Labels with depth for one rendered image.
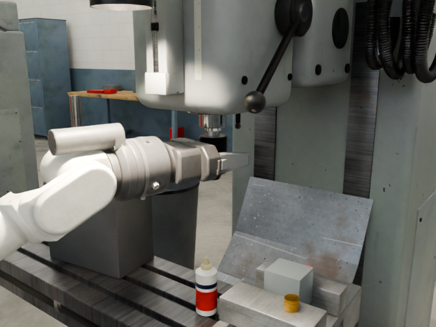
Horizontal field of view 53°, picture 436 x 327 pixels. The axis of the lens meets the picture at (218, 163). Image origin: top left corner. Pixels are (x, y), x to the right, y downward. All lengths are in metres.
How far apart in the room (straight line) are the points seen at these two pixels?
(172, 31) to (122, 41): 6.66
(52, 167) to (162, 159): 0.15
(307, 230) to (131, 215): 0.41
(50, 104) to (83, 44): 1.17
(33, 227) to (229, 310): 0.31
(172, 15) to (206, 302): 0.50
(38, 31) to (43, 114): 1.34
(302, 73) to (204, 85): 0.20
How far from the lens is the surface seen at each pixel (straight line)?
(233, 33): 0.60
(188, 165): 0.65
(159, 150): 0.63
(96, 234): 0.99
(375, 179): 1.01
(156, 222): 2.66
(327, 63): 0.80
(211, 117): 0.70
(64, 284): 1.00
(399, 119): 0.97
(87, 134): 0.60
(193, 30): 0.62
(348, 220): 1.02
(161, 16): 0.61
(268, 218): 1.10
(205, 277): 0.81
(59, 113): 8.08
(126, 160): 0.60
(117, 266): 0.98
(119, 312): 0.88
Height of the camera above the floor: 1.39
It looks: 14 degrees down
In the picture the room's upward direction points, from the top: straight up
